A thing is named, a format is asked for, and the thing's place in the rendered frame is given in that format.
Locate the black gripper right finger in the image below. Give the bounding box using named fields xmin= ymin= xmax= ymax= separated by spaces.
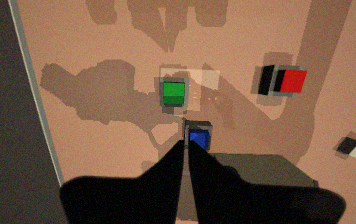
xmin=188 ymin=140 xmax=347 ymax=224

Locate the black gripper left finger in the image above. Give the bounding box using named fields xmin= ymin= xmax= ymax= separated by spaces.
xmin=59 ymin=140 xmax=185 ymax=224

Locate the blue button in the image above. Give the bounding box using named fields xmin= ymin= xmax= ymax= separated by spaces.
xmin=184 ymin=120 xmax=213 ymax=150

